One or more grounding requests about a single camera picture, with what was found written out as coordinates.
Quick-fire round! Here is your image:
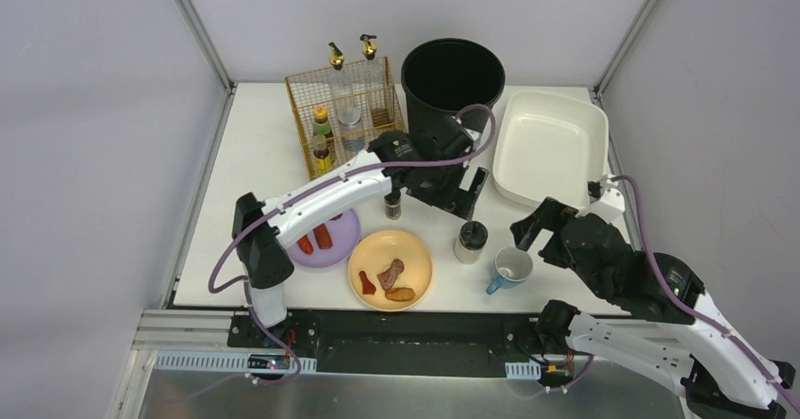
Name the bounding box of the small yellow label bottle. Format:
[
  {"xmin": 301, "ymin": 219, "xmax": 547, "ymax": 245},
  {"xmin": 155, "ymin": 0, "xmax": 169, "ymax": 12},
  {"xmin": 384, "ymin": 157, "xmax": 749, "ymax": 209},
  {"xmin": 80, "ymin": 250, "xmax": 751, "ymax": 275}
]
[{"xmin": 311, "ymin": 134, "xmax": 334, "ymax": 176}]

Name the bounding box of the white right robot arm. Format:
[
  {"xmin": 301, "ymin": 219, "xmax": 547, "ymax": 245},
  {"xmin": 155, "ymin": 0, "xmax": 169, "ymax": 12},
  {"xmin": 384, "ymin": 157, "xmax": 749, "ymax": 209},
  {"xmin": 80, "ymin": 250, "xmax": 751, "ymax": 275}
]
[{"xmin": 510, "ymin": 188, "xmax": 795, "ymax": 418}]

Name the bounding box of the brown sausage piece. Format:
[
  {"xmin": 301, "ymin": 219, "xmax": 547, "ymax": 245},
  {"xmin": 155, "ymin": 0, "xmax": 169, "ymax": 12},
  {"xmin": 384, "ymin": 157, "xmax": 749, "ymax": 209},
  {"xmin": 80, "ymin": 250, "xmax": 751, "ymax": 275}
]
[{"xmin": 313, "ymin": 224, "xmax": 333, "ymax": 250}]

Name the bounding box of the small black spice jar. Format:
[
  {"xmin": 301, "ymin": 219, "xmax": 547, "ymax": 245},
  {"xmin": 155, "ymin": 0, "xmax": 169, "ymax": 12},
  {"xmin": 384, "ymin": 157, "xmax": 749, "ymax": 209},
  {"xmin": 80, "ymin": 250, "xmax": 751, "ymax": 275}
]
[{"xmin": 384, "ymin": 191, "xmax": 402, "ymax": 220}]

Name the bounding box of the gold wire basket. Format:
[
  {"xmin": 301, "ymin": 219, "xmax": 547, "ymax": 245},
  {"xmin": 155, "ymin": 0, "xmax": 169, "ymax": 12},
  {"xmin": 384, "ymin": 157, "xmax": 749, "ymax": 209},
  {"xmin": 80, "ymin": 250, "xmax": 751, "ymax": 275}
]
[{"xmin": 285, "ymin": 57, "xmax": 406, "ymax": 179}]

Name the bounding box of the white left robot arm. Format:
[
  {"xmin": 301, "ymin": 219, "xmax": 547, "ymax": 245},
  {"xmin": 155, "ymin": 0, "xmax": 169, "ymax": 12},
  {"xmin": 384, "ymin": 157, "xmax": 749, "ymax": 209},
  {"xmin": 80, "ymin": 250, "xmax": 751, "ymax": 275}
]
[{"xmin": 214, "ymin": 113, "xmax": 497, "ymax": 327}]

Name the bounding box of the white square tub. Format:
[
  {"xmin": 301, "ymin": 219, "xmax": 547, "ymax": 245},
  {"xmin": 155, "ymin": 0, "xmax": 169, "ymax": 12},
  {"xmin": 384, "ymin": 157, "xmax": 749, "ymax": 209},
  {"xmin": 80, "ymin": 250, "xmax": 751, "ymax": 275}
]
[{"xmin": 492, "ymin": 91, "xmax": 608, "ymax": 209}]

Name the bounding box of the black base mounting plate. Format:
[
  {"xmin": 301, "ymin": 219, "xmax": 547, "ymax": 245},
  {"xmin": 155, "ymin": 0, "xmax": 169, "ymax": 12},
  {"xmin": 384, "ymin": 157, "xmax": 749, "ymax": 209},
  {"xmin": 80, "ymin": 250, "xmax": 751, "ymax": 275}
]
[{"xmin": 227, "ymin": 310, "xmax": 576, "ymax": 387}]

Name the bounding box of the blue mug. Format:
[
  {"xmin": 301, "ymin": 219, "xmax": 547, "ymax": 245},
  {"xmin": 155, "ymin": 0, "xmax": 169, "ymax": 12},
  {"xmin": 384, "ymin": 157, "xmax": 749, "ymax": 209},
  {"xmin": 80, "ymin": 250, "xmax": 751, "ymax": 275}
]
[{"xmin": 485, "ymin": 246, "xmax": 534, "ymax": 295}]

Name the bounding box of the brown meat slice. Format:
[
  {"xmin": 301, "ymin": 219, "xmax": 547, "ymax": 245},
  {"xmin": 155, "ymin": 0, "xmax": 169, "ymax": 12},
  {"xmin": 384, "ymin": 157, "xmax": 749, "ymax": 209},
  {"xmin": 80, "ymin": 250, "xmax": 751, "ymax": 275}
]
[{"xmin": 376, "ymin": 259, "xmax": 405, "ymax": 292}]

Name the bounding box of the orange fried patty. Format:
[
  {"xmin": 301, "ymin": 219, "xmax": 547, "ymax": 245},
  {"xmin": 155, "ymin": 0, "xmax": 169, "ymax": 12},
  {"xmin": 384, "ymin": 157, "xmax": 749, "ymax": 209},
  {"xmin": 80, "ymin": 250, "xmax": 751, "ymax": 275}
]
[{"xmin": 385, "ymin": 287, "xmax": 416, "ymax": 303}]

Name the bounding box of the black lid spice jar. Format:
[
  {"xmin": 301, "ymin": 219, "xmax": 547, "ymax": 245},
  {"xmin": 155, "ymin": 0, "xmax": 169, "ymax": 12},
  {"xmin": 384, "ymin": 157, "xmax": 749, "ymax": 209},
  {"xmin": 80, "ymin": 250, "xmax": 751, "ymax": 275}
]
[{"xmin": 454, "ymin": 221, "xmax": 489, "ymax": 264}]

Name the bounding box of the red chicken drumstick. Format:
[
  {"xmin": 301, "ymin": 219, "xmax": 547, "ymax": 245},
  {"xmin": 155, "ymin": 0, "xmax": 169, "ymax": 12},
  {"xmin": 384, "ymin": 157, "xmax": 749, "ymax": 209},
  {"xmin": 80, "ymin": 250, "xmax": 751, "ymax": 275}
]
[{"xmin": 358, "ymin": 271, "xmax": 376, "ymax": 295}]

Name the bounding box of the clear oil dispenser bottle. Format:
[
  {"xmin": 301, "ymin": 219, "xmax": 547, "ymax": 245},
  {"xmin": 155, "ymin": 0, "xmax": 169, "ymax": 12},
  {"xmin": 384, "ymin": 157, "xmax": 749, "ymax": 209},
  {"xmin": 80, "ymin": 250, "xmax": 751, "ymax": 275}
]
[{"xmin": 328, "ymin": 42, "xmax": 355, "ymax": 114}]

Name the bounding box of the purple plate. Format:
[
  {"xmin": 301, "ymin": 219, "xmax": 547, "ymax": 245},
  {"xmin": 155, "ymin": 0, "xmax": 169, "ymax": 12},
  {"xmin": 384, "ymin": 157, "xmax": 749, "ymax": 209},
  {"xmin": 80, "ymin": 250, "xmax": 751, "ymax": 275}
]
[{"xmin": 287, "ymin": 209, "xmax": 361, "ymax": 269}]

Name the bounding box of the black ribbed trash bin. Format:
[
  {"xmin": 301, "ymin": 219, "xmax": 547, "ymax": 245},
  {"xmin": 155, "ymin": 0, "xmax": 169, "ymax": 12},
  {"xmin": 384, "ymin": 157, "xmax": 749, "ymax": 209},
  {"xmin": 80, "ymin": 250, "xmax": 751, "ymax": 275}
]
[{"xmin": 401, "ymin": 38, "xmax": 506, "ymax": 133}]

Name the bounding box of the red sausage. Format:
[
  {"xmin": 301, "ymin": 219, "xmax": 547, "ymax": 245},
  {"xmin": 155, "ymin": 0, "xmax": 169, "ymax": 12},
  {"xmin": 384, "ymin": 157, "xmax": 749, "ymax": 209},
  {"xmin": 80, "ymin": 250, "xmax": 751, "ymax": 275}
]
[{"xmin": 297, "ymin": 235, "xmax": 314, "ymax": 255}]

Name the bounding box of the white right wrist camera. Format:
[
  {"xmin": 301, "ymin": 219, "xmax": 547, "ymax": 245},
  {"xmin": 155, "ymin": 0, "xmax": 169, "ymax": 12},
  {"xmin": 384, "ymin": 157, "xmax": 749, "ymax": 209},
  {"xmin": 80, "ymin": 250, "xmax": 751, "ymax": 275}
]
[{"xmin": 584, "ymin": 176, "xmax": 626, "ymax": 224}]

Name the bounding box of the orange plate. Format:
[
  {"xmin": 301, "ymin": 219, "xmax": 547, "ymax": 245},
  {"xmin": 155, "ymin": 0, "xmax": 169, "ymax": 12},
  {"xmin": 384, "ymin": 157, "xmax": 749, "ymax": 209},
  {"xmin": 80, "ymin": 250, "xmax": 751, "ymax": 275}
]
[{"xmin": 347, "ymin": 230, "xmax": 433, "ymax": 312}]

